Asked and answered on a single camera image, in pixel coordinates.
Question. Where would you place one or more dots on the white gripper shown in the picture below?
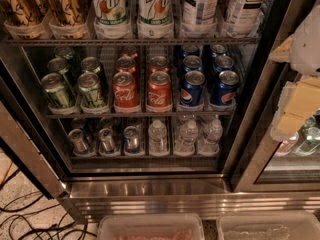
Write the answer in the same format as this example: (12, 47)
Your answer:
(308, 45)

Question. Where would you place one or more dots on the white tea bottle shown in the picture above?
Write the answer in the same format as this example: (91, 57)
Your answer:
(199, 12)
(243, 12)

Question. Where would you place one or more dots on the right water bottle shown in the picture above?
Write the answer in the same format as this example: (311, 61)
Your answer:
(208, 143)

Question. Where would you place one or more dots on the water bottle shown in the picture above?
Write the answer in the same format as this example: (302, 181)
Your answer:
(208, 143)
(157, 138)
(186, 138)

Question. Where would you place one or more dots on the middle water bottle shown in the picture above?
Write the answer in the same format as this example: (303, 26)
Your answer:
(186, 138)

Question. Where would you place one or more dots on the left water bottle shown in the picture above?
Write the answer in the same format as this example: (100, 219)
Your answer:
(157, 138)

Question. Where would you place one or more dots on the right 7up bottle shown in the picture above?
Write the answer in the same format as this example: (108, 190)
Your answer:
(154, 12)

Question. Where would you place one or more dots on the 7up bottle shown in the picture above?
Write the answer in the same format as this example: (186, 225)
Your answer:
(154, 12)
(110, 12)

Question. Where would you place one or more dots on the left 7up bottle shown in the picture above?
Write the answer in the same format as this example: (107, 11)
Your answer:
(110, 12)

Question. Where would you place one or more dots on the open fridge door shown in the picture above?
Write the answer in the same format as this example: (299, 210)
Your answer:
(36, 143)

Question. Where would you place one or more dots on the front right Pepsi can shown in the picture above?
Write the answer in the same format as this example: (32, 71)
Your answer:
(225, 87)

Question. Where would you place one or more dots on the pepsi can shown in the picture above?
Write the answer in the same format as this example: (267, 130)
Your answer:
(192, 88)
(225, 87)
(190, 63)
(223, 63)

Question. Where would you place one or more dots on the middle right Pepsi can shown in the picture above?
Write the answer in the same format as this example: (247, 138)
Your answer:
(223, 63)

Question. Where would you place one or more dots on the middle left Pepsi can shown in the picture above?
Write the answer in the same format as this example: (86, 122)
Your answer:
(190, 63)

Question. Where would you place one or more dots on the front left Pepsi can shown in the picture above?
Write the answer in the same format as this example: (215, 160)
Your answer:
(192, 88)

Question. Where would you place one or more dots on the front right Coca-Cola can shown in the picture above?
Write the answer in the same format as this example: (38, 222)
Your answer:
(159, 89)

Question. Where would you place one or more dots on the coca-cola can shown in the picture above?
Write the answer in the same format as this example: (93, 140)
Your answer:
(158, 63)
(125, 91)
(159, 89)
(126, 64)

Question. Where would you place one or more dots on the middle right Coca-Cola can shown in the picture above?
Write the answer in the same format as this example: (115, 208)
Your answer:
(158, 63)

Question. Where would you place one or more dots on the right clear plastic bin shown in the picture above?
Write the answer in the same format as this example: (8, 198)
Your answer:
(276, 225)

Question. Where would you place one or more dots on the clear plastic bin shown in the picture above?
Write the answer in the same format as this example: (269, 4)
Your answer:
(276, 225)
(151, 227)

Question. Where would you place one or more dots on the middle left Coca-Cola can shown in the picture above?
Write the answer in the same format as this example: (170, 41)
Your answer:
(126, 64)

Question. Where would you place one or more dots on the front left Coca-Cola can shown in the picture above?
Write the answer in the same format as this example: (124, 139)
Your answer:
(125, 91)

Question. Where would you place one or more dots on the silver blue can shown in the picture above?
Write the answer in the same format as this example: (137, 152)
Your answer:
(80, 144)
(131, 137)
(107, 143)

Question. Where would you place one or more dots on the green can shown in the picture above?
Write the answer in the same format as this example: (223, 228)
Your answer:
(57, 91)
(91, 90)
(61, 66)
(92, 64)

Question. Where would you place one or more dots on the left silver blue can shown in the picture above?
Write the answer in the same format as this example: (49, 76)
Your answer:
(80, 144)

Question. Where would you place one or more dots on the middle left green can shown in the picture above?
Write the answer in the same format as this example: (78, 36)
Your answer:
(61, 66)

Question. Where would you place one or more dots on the left clear plastic bin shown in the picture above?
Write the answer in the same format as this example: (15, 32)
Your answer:
(151, 227)

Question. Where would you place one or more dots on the gold tall can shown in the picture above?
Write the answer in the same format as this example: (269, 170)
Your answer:
(67, 12)
(21, 12)

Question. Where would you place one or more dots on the front left green can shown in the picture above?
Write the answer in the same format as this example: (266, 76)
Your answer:
(57, 91)

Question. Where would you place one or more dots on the left gold tall can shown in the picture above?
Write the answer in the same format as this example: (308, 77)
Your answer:
(21, 12)

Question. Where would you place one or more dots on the top wire shelf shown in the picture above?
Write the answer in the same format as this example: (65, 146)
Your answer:
(124, 42)

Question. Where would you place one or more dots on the wire shelf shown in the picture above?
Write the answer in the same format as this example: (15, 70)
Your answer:
(124, 42)
(140, 114)

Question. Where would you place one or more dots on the middle wire shelf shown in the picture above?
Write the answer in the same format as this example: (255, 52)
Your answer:
(140, 114)

